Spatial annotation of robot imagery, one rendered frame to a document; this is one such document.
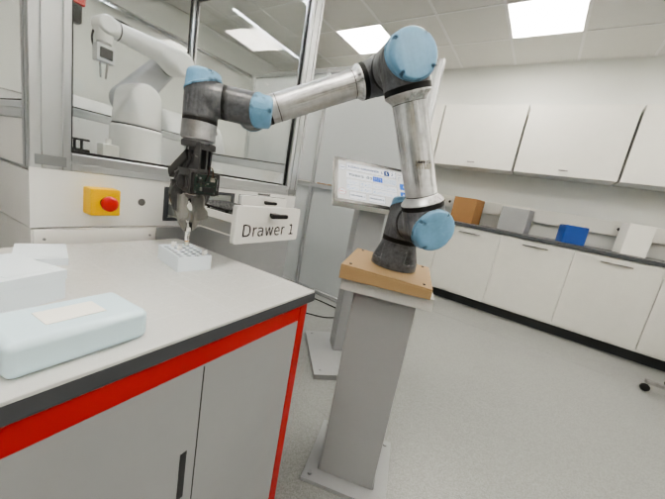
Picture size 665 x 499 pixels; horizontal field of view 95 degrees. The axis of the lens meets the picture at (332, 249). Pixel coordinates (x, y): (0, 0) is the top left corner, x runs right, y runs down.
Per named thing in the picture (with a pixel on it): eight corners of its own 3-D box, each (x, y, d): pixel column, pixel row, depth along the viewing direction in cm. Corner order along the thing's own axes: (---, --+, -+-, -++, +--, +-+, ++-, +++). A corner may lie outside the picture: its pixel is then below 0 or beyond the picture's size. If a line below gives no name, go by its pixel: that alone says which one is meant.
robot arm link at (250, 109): (274, 101, 78) (230, 90, 76) (274, 92, 67) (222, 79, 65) (270, 134, 80) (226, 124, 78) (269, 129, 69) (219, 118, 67)
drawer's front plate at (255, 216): (296, 239, 110) (301, 209, 108) (233, 245, 85) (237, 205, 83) (292, 238, 111) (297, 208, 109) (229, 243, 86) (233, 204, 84)
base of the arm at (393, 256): (417, 266, 108) (425, 240, 106) (412, 276, 94) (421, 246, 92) (376, 254, 113) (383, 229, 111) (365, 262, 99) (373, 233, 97)
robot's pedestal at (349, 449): (390, 446, 130) (431, 276, 116) (383, 514, 102) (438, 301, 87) (324, 422, 137) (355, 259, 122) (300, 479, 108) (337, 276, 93)
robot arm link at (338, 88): (392, 52, 90) (232, 101, 86) (407, 39, 80) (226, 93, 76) (401, 94, 94) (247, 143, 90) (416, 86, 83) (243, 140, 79)
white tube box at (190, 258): (210, 269, 79) (212, 255, 78) (176, 272, 73) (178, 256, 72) (189, 256, 87) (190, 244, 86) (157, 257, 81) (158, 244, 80)
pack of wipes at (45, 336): (113, 315, 49) (114, 288, 48) (147, 337, 45) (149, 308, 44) (-28, 349, 36) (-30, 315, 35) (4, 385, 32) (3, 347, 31)
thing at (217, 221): (290, 234, 109) (292, 217, 108) (234, 238, 87) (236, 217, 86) (216, 213, 128) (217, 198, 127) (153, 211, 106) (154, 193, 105)
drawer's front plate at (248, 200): (283, 221, 152) (287, 199, 150) (238, 221, 127) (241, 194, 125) (281, 220, 153) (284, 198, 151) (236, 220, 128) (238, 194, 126)
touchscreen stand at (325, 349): (390, 382, 175) (432, 206, 155) (313, 379, 165) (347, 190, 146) (365, 339, 223) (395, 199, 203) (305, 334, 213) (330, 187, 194)
